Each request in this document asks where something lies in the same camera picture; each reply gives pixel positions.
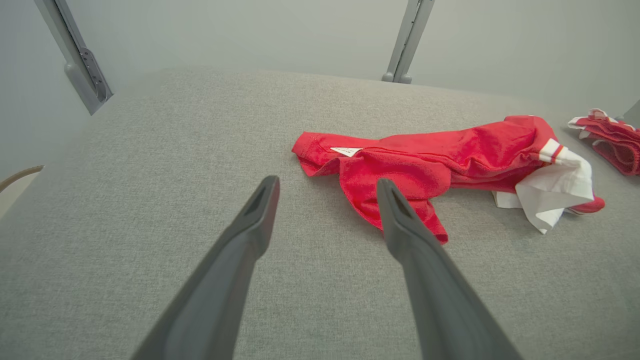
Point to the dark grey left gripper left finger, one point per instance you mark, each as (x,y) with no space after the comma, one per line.
(225,280)

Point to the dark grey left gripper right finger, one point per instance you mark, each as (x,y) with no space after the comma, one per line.
(440,300)

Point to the red basketball jersey white trim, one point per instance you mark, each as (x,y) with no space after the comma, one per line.
(475,155)

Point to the red shorts with white stripe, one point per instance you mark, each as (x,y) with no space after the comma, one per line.
(617,145)

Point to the cream perforated laundry basket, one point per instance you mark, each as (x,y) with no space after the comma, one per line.
(20,175)

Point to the grey partition post with hinge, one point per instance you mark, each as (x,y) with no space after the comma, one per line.
(80,65)

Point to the grey twin-foot partition post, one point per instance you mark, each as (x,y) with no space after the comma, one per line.
(412,40)

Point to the plain grey partition post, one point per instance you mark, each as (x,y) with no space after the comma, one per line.
(634,115)

